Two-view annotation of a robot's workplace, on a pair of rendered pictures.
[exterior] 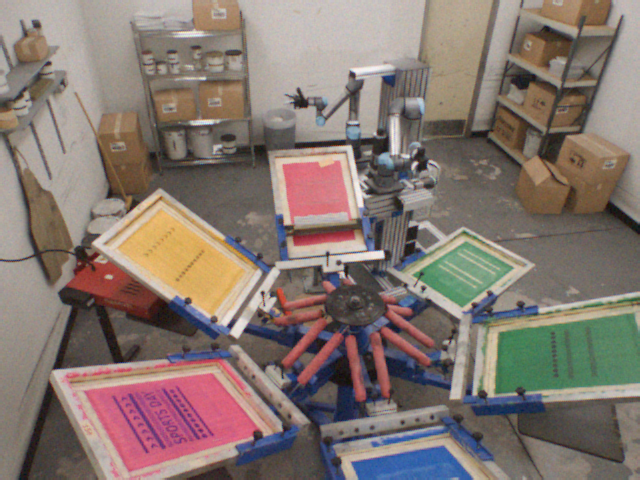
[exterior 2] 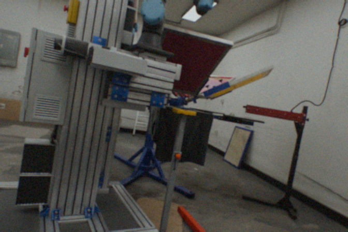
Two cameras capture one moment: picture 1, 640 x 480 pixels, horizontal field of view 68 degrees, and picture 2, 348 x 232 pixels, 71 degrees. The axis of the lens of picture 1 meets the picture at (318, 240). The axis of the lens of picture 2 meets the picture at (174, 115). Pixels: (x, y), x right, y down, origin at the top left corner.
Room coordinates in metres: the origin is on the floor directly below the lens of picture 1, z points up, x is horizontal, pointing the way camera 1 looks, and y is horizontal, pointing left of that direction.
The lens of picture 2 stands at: (4.98, -0.14, 0.99)
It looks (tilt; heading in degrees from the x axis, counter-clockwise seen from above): 3 degrees down; 176
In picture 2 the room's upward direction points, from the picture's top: 10 degrees clockwise
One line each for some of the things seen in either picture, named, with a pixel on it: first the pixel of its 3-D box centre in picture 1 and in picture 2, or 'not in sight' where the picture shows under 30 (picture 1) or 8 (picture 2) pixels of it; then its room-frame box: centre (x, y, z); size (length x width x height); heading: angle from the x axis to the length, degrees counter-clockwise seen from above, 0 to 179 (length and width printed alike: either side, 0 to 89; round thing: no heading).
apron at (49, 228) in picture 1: (41, 209); not in sight; (2.92, 2.05, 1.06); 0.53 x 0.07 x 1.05; 12
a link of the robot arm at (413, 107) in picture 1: (409, 136); not in sight; (3.09, -0.61, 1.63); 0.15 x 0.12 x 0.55; 92
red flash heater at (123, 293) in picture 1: (129, 277); (272, 113); (2.20, 1.16, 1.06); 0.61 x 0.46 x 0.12; 72
